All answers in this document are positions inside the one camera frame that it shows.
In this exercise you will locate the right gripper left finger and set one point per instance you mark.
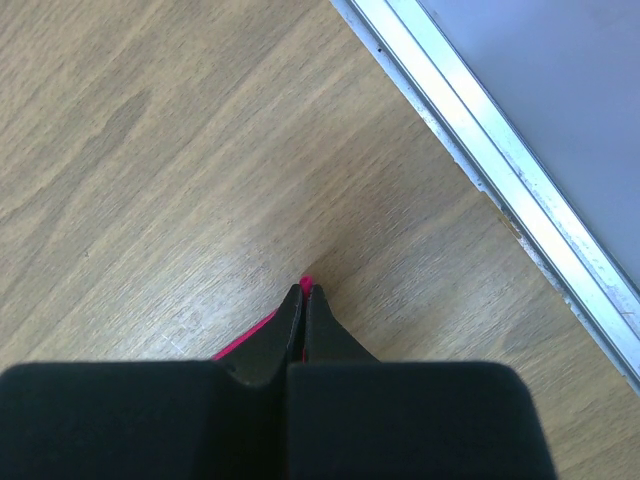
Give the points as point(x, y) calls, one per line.
point(142, 420)

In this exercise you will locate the aluminium table edge rail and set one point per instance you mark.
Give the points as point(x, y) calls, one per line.
point(407, 43)

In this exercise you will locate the magenta t shirt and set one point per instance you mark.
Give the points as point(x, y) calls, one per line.
point(278, 335)

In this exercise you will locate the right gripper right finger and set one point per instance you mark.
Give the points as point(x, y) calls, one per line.
point(351, 416)

